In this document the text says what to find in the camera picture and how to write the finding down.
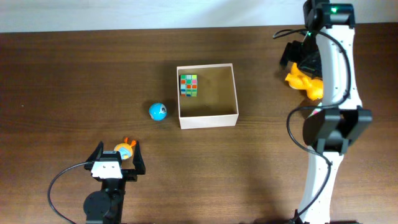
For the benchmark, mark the pink cardboard box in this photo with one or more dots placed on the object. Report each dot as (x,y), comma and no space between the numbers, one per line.
(216,103)

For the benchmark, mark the blue ball with eyes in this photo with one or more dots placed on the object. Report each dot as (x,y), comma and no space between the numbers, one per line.
(158,111)

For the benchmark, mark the orange rubber duck toy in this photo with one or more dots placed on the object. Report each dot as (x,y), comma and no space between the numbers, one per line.
(300,81)

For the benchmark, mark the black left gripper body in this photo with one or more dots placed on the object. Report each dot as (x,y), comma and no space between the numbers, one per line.
(128,175)

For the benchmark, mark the small orange egg toy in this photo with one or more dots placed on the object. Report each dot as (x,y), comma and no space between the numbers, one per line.
(126,148)

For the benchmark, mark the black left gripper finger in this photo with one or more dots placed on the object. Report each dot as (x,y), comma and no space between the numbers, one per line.
(138,161)
(95,155)

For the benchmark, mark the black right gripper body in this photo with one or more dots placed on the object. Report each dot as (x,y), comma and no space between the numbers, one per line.
(288,52)

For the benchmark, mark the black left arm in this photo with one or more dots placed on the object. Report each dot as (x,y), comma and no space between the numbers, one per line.
(106,205)

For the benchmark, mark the colourful puzzle cube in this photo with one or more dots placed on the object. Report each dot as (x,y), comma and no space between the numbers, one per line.
(315,111)
(189,85)

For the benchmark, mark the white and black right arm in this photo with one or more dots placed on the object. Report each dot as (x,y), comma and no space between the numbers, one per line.
(324,60)

